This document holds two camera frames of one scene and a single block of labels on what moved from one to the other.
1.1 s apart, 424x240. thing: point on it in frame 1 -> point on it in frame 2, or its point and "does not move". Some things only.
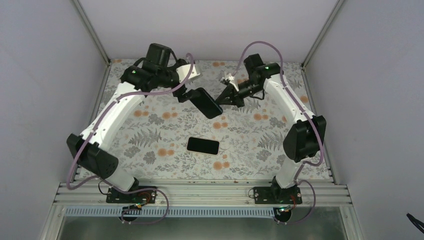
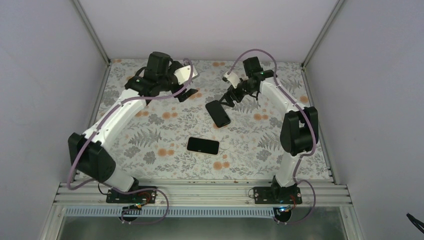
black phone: x=203 y=100 -> x=218 y=113
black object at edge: x=416 y=222 does not move
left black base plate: x=142 y=197 does not move
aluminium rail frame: x=201 y=194 does not move
